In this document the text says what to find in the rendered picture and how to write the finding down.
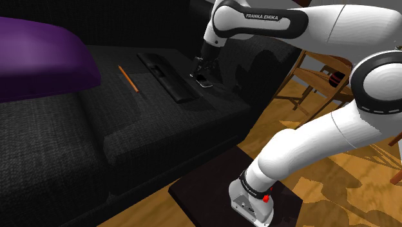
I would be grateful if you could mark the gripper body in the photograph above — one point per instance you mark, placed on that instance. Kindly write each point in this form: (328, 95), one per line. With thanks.
(209, 52)

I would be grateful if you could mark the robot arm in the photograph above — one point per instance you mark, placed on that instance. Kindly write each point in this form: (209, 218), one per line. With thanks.
(298, 151)

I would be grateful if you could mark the small black silver phone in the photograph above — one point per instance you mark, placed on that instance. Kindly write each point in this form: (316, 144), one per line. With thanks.
(204, 83)

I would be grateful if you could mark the black remote control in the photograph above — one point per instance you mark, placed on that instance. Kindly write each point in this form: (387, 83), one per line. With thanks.
(169, 78)

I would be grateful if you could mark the orange pencil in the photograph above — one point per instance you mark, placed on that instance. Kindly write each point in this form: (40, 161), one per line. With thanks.
(128, 78)

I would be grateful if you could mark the black fabric sofa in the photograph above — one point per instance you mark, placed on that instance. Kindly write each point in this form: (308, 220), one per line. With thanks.
(141, 132)

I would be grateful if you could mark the wooden chair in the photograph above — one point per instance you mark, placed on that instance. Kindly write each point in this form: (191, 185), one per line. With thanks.
(317, 77)

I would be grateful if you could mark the dark red black ball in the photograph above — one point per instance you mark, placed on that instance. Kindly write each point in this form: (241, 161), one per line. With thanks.
(336, 79)

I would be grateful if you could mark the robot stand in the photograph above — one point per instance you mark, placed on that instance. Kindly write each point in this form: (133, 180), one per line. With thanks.
(201, 195)

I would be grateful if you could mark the purple cushion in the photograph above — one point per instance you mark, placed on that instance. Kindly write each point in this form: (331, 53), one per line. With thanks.
(40, 59)

